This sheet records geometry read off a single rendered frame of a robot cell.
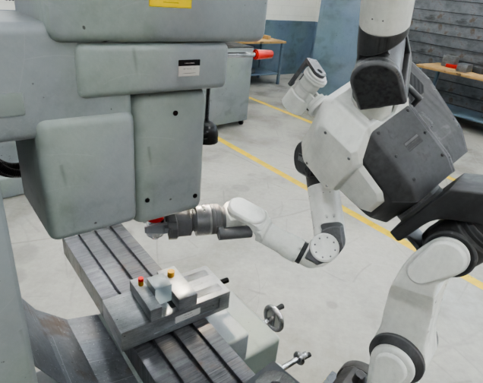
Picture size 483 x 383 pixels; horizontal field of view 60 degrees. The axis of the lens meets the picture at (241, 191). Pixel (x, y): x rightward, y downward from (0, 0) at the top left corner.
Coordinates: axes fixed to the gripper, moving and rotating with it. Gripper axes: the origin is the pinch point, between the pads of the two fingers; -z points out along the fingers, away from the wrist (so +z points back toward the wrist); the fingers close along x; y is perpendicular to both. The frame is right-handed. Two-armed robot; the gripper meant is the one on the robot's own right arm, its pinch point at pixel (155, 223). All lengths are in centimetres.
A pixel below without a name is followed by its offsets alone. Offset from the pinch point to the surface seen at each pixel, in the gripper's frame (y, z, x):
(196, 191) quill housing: -12.6, 9.8, 6.9
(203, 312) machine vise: 29.7, 13.3, 5.3
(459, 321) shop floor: 127, 199, -56
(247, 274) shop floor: 125, 74, -125
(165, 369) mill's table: 31.6, 0.0, 21.9
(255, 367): 60, 33, 4
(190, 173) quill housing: -18.0, 8.3, 7.6
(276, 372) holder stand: 12, 21, 44
